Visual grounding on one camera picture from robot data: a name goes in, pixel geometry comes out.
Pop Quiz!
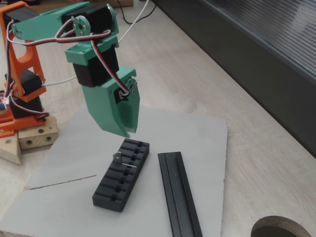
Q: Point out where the small grey metal part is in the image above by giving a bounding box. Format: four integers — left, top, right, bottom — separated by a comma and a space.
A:
113, 151, 137, 168

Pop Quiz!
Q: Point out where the black slotted holder block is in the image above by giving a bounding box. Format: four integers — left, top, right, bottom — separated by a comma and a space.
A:
92, 138, 151, 213

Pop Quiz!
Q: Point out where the grey wooden board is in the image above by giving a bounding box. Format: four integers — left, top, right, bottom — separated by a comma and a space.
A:
0, 99, 228, 237

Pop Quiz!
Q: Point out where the light wooden base block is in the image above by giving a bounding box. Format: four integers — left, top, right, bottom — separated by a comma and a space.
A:
18, 115, 59, 150

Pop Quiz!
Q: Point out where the red controller board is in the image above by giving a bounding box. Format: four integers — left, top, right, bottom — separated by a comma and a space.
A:
0, 88, 11, 115

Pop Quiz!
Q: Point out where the angled light wooden plank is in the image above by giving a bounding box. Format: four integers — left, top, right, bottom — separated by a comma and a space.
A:
0, 130, 22, 165

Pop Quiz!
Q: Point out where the gripper servo wire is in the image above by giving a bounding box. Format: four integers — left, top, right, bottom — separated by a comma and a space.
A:
6, 18, 131, 97

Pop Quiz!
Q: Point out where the base servo wire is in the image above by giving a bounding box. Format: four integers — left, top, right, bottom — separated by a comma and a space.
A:
8, 96, 49, 122

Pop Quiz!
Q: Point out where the white usb cable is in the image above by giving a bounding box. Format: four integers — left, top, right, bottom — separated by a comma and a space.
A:
41, 0, 150, 87

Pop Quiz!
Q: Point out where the thin black cable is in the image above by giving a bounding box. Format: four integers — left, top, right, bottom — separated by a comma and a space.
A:
117, 0, 158, 25

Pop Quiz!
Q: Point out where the black aluminium profile rail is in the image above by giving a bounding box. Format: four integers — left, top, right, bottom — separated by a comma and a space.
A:
158, 152, 203, 237

